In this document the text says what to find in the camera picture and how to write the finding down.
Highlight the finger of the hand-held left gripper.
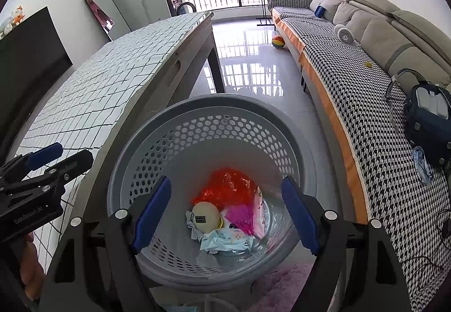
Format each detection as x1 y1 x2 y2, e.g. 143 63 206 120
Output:
21 149 94 200
0 143 64 186

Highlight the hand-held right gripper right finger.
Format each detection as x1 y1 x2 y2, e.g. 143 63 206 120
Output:
281 176 413 312

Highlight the red plastic bag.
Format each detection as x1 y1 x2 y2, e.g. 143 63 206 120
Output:
192 168 260 210

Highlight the white wet wipe packet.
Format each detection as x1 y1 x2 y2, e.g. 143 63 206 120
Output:
199 227 255 255

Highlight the beige cup face mask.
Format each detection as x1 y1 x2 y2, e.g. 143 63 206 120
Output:
191 202 222 232

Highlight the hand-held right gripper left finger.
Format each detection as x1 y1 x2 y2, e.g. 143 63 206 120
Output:
42 175 173 312

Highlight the grey sofa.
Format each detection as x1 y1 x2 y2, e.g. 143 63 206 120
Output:
310 0 451 95

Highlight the grey cabinet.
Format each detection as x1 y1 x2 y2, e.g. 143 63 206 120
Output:
142 0 173 22

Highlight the pink fluffy rug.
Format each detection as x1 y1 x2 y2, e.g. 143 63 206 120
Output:
254 261 318 312

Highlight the blue clear plastic item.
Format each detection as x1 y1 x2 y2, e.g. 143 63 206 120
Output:
412 146 434 186

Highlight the black cable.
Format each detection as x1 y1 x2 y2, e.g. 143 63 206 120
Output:
414 215 451 274

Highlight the pink plastic shuttlecock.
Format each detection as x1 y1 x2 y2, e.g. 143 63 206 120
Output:
225 204 256 236

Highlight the dark blue bag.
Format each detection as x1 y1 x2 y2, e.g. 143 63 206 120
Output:
386 69 451 169

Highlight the white round gadget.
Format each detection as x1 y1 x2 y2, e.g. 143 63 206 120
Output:
334 24 356 43

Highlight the standing mirror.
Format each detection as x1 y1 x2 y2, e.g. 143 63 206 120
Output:
83 0 133 42

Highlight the white checked tablecloth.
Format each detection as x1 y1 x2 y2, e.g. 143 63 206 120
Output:
7 12 214 264

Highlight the pink snack wrapper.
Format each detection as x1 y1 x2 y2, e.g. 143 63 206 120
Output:
251 188 269 239

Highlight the grey perforated basket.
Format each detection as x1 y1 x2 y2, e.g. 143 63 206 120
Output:
107 94 320 293

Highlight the grey table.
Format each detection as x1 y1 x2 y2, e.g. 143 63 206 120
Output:
42 12 226 278

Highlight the black round fan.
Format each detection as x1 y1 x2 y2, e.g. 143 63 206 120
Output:
176 2 197 16

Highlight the black television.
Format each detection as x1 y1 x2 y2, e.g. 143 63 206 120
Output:
0 6 74 144

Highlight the sofa with houndstooth cover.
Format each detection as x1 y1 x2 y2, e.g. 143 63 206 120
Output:
267 0 451 312

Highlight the row of plush toys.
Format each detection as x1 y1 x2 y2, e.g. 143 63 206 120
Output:
0 5 26 39

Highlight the person's left hand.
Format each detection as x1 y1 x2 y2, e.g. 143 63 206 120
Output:
18 232 47 300

